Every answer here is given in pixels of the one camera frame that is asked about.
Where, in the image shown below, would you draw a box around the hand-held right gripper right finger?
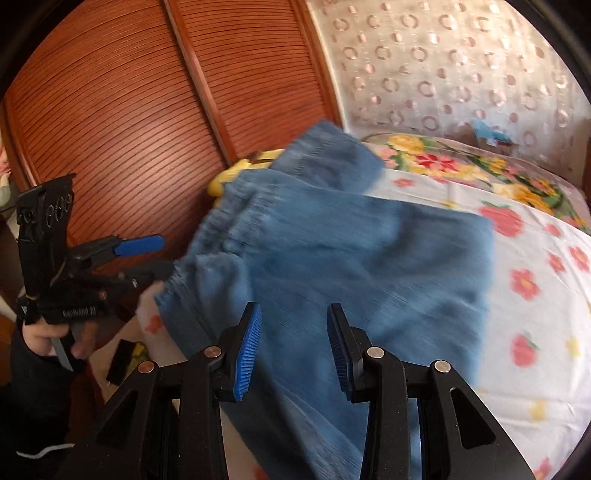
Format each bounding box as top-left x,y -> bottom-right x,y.
325,304 -> 539,480

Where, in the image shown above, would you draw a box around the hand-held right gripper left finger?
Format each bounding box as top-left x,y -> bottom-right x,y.
55,302 -> 263,480

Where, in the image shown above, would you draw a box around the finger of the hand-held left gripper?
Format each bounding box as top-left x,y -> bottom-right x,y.
78,261 -> 176,297
71,234 -> 166,265

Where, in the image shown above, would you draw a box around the blue denim pants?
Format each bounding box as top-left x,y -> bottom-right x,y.
152,119 -> 497,480

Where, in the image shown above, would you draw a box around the person's left forearm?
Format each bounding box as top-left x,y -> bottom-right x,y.
0,325 -> 79,480

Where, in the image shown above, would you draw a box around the person's left hand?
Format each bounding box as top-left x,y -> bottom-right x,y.
21,318 -> 101,360

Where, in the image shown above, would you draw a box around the small black rectangular object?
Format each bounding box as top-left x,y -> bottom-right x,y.
105,340 -> 136,385

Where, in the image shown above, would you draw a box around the yellow plush toy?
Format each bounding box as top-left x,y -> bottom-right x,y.
206,148 -> 287,197

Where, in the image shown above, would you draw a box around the wooden louvred wardrobe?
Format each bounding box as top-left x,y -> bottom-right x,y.
0,0 -> 324,319

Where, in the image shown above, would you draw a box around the white strawberry print sheet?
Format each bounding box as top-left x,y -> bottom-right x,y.
134,168 -> 591,480

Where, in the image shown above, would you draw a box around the floral plush blanket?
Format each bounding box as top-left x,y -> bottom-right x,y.
360,131 -> 585,227

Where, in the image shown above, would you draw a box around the light blue cloth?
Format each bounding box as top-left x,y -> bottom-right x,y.
471,119 -> 509,142

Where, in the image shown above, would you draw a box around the sheer circle pattern curtain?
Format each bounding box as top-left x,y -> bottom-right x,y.
305,0 -> 591,185

